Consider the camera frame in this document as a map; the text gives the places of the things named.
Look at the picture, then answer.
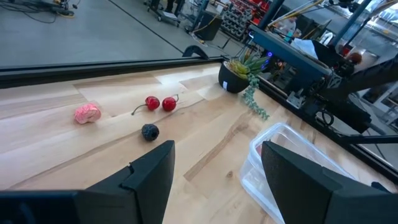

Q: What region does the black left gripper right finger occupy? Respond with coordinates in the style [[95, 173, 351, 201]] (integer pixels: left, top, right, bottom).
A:
[[261, 141, 379, 224]]

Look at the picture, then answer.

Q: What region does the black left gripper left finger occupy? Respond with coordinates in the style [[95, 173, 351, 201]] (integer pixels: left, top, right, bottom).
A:
[[77, 140, 176, 224]]

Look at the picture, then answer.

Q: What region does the black toy blackberry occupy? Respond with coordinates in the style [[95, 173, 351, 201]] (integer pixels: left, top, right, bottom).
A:
[[141, 123, 160, 142]]

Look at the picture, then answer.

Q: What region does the red toy cherry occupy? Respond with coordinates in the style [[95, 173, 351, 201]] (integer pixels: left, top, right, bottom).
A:
[[131, 95, 161, 116], [161, 94, 180, 113]]

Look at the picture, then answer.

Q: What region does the pink bumpy toy fruit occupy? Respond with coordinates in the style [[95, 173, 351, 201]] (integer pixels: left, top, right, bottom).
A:
[[73, 103, 102, 125]]

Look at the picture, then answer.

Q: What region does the clear plastic tupperware container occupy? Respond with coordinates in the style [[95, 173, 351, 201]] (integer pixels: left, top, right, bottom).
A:
[[239, 122, 357, 224]]

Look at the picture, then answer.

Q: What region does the succulent plant in black pot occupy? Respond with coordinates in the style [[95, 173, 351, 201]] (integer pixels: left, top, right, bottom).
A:
[[218, 49, 271, 121]]

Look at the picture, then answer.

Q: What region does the white tissue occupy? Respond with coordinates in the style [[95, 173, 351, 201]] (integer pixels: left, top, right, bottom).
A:
[[290, 37, 320, 60]]

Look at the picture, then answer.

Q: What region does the grey desk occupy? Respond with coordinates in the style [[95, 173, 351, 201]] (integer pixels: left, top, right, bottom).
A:
[[248, 24, 333, 82]]

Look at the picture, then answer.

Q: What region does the metal cart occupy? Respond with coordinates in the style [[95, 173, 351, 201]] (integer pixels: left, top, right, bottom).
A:
[[144, 0, 183, 27]]

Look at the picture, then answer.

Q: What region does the black box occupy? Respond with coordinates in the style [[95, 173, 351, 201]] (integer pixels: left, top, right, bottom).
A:
[[194, 11, 224, 41]]

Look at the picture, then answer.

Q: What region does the dark metal pole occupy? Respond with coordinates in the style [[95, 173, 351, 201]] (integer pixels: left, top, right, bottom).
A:
[[329, 0, 373, 47]]

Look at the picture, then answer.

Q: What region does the grey storage rack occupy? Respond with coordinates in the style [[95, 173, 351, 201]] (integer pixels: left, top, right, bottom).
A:
[[220, 2, 254, 41]]

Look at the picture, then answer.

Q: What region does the black arched frame clamp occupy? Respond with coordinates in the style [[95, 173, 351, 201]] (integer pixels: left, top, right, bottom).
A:
[[182, 45, 210, 60]]

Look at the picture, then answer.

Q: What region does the black cable bundle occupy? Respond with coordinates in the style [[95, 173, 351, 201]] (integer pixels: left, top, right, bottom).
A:
[[0, 0, 77, 24]]

